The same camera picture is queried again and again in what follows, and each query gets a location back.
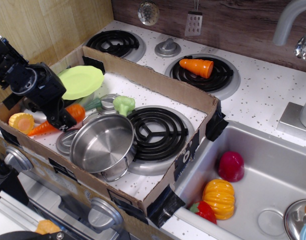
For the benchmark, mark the light green plastic plate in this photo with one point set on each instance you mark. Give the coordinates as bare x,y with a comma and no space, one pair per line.
80,81

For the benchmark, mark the back left black burner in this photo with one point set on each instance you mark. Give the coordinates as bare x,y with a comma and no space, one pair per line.
119,43

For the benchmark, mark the dark red toy vegetable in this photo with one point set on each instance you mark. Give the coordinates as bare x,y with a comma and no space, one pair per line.
231,166

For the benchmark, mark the red toy strawberry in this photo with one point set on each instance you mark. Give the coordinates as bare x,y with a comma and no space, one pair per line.
202,209

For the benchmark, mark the silver oven knob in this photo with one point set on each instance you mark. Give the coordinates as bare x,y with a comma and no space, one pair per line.
102,215
17,160

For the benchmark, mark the yellow toy corn piece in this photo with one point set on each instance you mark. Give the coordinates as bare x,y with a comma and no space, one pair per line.
24,122

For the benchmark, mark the hanging metal strainer spoon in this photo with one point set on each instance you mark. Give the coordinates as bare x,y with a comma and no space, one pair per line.
148,12

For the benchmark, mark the yellow orange toy pumpkin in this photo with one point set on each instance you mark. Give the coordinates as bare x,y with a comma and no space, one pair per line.
219,194

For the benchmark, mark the back right black burner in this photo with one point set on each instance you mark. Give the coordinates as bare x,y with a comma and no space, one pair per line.
223,79

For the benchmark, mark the orange toy food bottom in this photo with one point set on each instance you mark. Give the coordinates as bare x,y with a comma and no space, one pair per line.
47,227

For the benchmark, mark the cardboard fence with black tape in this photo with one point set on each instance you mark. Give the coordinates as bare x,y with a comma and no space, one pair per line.
153,204

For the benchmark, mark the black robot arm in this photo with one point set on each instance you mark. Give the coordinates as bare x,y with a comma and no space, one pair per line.
10,62

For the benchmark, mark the green toy broccoli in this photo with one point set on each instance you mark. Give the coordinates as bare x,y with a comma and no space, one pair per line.
123,105

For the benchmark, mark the hanging metal spatula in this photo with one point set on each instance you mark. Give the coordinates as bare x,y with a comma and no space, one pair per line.
194,21

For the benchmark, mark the silver oven knob right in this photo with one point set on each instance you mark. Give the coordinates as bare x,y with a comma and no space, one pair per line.
102,215

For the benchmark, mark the hanging shiny metal spoon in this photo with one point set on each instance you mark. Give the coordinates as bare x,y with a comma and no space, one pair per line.
300,48

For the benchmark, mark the stainless steel sink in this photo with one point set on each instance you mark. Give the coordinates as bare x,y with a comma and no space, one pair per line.
274,178

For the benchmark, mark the silver oven knob left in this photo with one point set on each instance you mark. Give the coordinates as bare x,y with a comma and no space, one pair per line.
17,160

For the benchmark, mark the silver stove knob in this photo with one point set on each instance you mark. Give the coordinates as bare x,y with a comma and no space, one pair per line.
65,140
167,49
106,104

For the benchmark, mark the silver faucet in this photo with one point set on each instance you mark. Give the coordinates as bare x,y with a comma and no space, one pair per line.
286,20

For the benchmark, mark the stainless steel pot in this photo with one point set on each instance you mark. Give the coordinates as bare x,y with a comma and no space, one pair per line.
105,146

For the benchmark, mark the silver front stove knob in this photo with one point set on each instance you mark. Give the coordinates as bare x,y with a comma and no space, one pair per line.
65,140

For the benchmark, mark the orange toy carrot half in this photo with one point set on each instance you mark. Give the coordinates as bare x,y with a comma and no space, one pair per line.
198,66

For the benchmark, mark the front right black burner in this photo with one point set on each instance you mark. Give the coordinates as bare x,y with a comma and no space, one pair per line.
161,133

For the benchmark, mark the orange toy carrot green top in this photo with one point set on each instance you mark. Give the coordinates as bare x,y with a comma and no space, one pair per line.
77,111

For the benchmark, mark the silver back stove knob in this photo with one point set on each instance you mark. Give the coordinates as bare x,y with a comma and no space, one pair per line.
167,49

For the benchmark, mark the silver centre stove knob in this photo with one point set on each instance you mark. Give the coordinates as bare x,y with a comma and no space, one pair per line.
106,104

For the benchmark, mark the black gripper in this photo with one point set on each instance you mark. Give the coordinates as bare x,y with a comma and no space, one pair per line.
44,88

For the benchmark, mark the silver bowl in sink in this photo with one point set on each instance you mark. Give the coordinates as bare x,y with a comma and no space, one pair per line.
294,219

